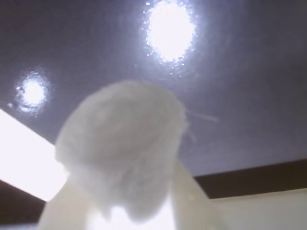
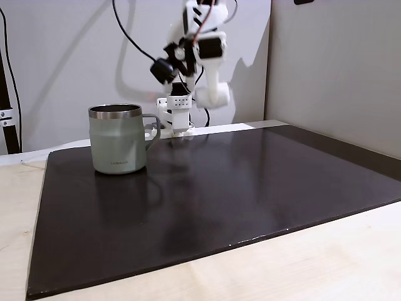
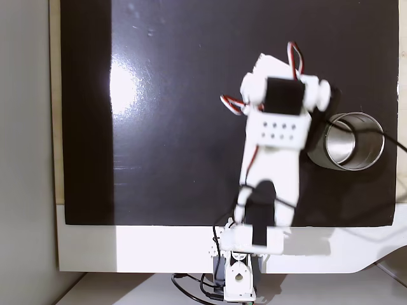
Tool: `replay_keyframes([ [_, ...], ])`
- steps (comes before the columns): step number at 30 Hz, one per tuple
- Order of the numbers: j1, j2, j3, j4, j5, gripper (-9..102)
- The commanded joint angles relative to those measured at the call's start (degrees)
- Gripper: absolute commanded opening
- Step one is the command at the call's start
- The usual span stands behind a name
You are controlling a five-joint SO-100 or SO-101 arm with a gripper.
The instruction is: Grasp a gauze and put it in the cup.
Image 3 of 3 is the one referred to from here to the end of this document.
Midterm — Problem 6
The steel cup with grey handle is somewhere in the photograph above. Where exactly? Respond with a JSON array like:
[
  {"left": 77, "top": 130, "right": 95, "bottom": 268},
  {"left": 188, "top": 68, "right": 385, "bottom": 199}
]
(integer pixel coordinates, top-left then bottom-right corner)
[{"left": 306, "top": 111, "right": 386, "bottom": 172}]

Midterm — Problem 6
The black camera cable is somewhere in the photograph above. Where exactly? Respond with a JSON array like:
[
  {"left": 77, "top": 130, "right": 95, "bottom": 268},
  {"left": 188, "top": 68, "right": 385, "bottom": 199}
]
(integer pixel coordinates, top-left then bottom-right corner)
[{"left": 313, "top": 109, "right": 407, "bottom": 152}]

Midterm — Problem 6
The black glossy mat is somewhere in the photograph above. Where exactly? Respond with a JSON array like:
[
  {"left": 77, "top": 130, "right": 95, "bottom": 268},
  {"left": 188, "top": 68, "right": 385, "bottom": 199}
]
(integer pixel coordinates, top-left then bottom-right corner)
[{"left": 60, "top": 0, "right": 400, "bottom": 228}]

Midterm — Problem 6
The black power cable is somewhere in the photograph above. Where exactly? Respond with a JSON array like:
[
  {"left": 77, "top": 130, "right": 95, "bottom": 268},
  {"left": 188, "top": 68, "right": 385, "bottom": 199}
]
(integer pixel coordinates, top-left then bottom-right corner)
[
  {"left": 170, "top": 273, "right": 225, "bottom": 303},
  {"left": 199, "top": 274, "right": 224, "bottom": 292}
]

